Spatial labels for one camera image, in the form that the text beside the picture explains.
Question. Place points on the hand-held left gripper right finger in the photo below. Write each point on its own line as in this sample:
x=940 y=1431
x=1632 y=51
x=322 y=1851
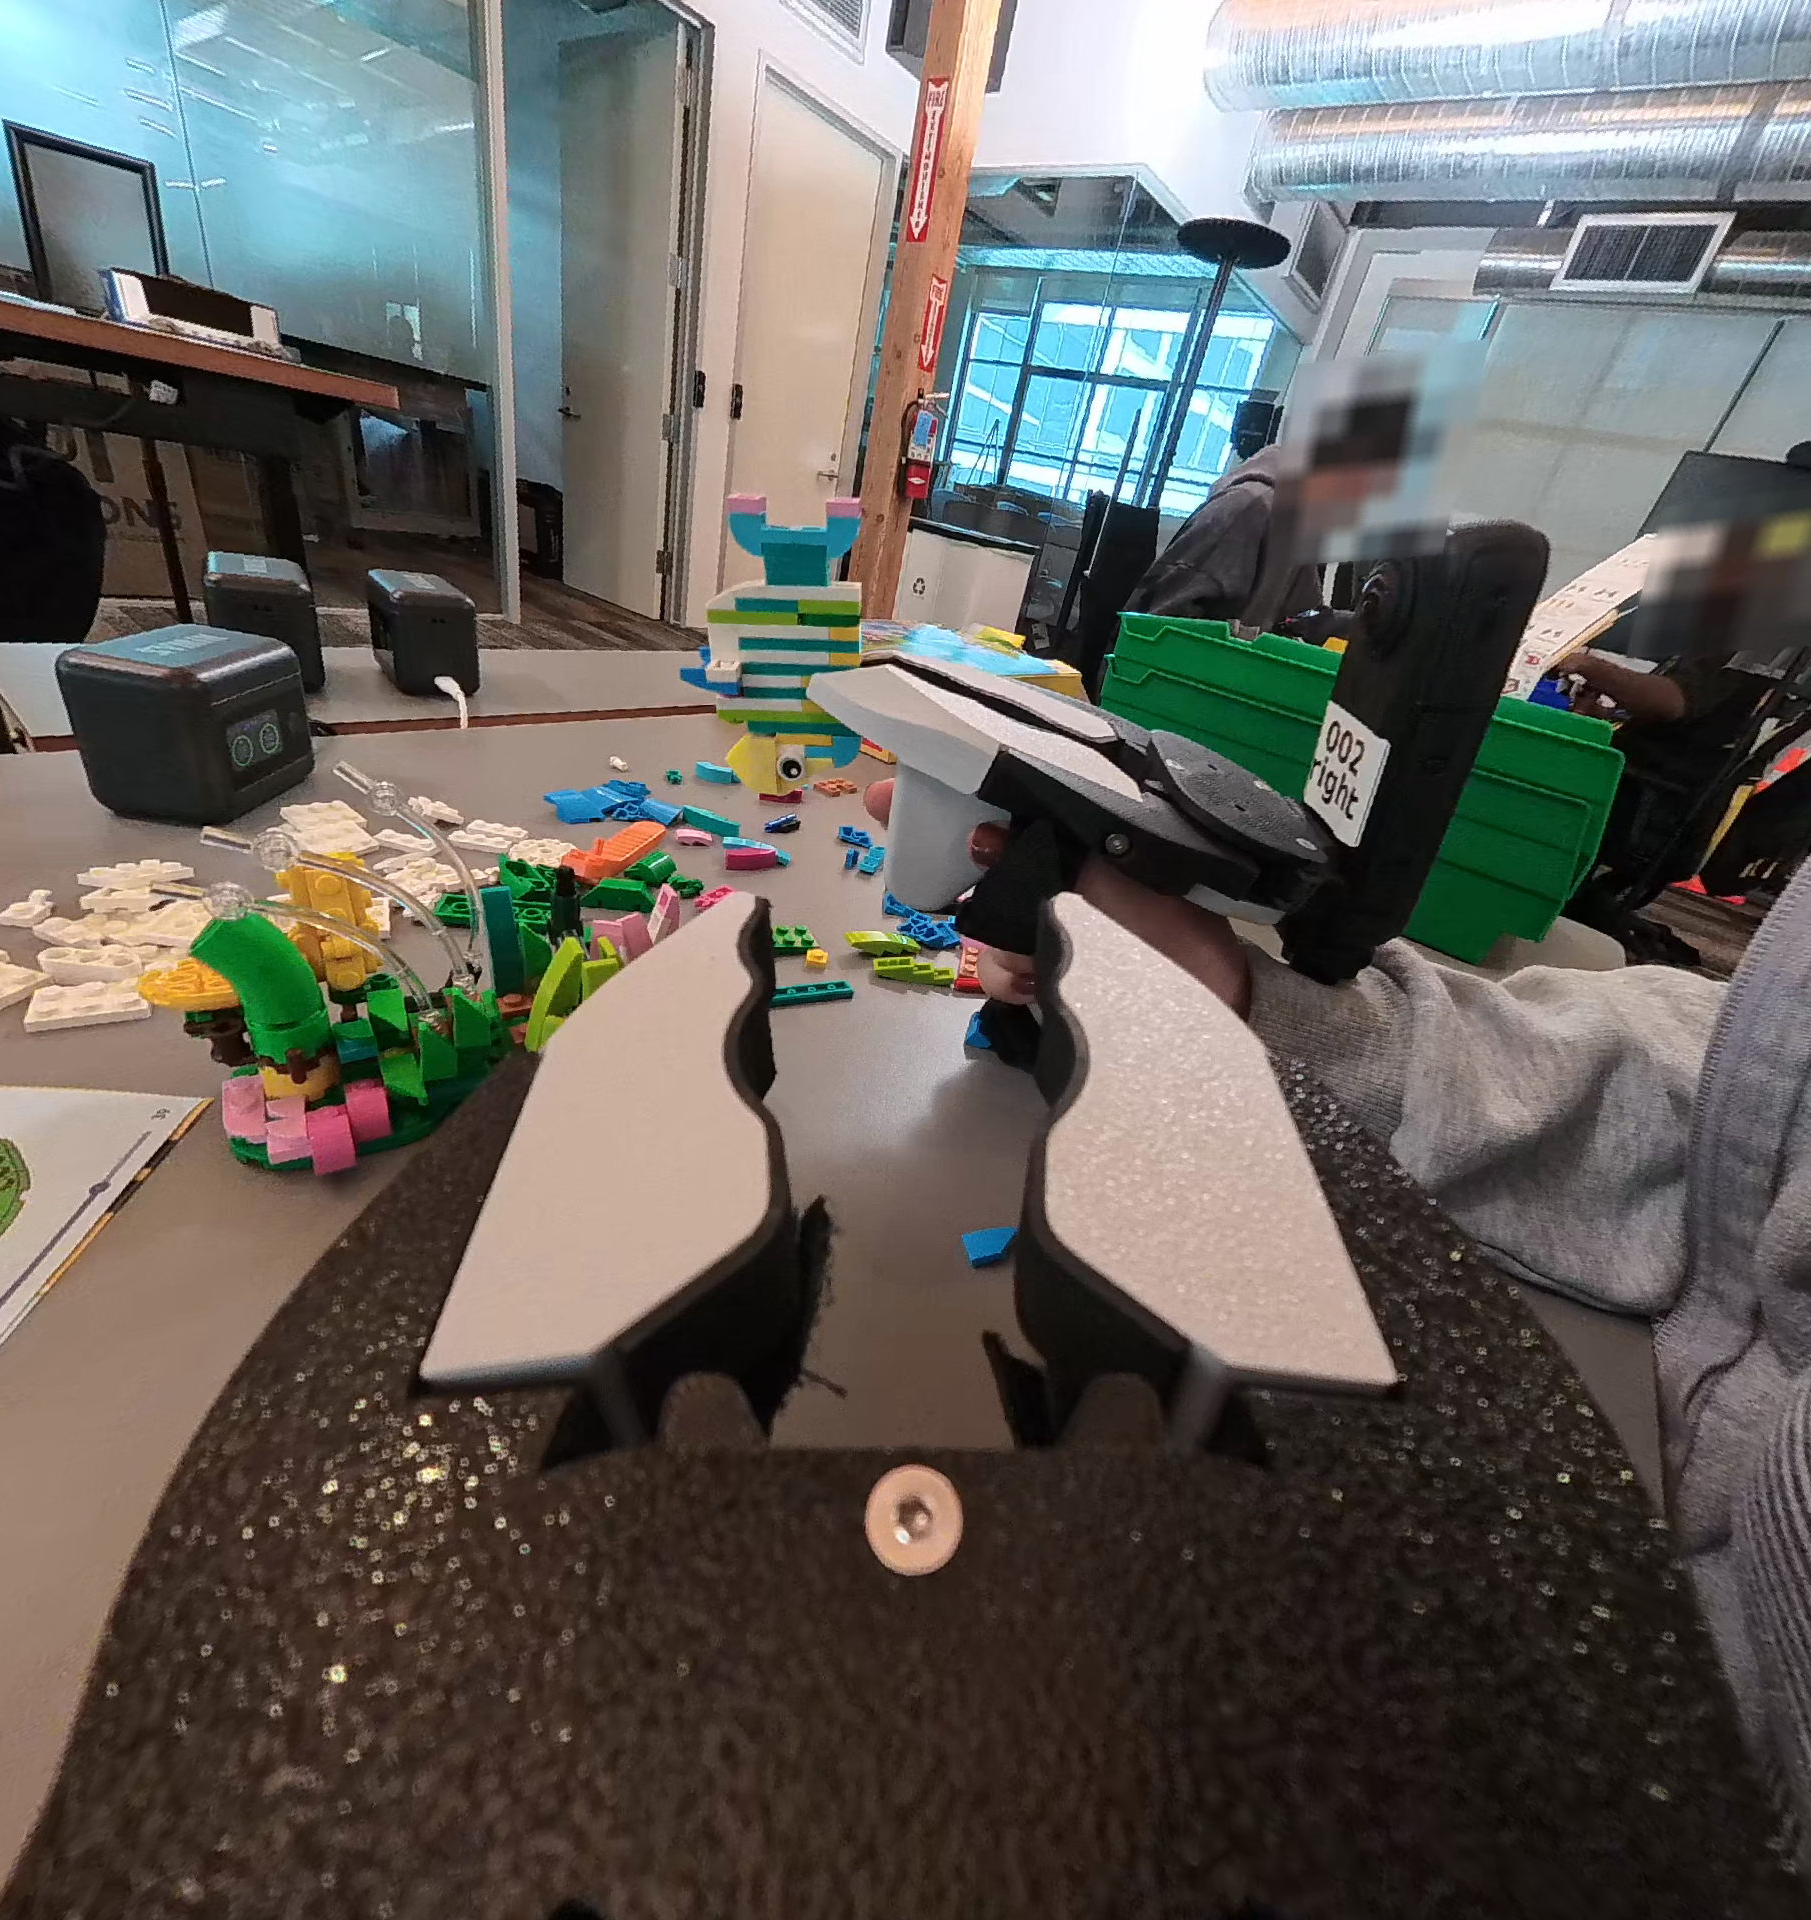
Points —
x=1190 y=1201

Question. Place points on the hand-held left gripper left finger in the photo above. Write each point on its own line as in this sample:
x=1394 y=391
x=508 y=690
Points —
x=621 y=1168

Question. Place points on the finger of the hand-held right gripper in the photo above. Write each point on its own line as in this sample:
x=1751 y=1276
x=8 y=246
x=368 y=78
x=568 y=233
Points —
x=996 y=692
x=905 y=726

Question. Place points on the striped fish brick model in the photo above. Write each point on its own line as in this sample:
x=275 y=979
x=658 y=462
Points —
x=785 y=631

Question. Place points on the green lego plant model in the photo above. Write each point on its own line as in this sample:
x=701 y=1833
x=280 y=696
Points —
x=260 y=975

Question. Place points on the instruction booklet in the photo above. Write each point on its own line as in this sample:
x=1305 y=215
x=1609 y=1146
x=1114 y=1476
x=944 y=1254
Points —
x=36 y=1201

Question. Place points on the person's right forearm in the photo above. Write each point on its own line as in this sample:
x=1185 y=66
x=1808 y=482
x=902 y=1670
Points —
x=1520 y=1110

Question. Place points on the grey desk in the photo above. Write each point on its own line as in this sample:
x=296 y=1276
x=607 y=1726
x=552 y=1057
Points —
x=245 y=1319

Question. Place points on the person's right hand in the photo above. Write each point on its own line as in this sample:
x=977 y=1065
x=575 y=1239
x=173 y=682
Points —
x=1160 y=929

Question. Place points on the yellow brick set box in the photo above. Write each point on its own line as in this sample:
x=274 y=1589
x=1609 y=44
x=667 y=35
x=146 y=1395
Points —
x=980 y=647

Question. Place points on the green storage bin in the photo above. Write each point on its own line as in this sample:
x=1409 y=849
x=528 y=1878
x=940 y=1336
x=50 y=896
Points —
x=1520 y=839

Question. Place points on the small blue slope brick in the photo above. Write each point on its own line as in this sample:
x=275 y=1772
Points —
x=987 y=1243

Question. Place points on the red fire extinguisher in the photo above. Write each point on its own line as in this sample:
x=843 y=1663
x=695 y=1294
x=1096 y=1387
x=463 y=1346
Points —
x=920 y=443

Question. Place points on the pile of blue brick pieces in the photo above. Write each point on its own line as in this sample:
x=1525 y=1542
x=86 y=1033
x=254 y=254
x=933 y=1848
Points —
x=606 y=800

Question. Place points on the orange brick separator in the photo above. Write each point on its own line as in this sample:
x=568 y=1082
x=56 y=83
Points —
x=621 y=849

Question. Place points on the pile of green brick pieces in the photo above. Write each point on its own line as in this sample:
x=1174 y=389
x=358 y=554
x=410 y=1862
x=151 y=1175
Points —
x=521 y=875

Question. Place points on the black monitor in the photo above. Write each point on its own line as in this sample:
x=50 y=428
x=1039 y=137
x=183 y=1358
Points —
x=1729 y=504

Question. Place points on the white door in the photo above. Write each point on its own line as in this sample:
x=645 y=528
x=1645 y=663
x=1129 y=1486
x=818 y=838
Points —
x=621 y=344
x=815 y=329

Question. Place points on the white air vent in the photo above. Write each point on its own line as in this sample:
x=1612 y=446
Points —
x=1640 y=246

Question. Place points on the black floor lamp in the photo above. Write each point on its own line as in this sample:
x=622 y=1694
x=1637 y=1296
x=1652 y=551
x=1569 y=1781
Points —
x=1232 y=241

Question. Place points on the pile of white brick pieces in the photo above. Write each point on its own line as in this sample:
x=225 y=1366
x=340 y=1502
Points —
x=95 y=998

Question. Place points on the black power station with display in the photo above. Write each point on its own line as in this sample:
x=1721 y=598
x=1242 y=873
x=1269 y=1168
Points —
x=185 y=721

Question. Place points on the person's grey sweater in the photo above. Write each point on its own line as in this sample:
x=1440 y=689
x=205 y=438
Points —
x=1790 y=1425

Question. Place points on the brown background table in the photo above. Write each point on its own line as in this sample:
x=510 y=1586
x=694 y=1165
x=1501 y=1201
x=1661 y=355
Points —
x=140 y=353

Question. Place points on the black framed whiteboard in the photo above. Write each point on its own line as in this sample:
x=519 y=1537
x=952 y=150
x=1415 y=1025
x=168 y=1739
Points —
x=87 y=208

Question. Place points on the wooden post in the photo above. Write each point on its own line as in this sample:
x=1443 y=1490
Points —
x=920 y=376

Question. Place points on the silver air duct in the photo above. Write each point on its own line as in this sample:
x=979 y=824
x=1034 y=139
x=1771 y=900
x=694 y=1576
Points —
x=1520 y=44
x=1520 y=150

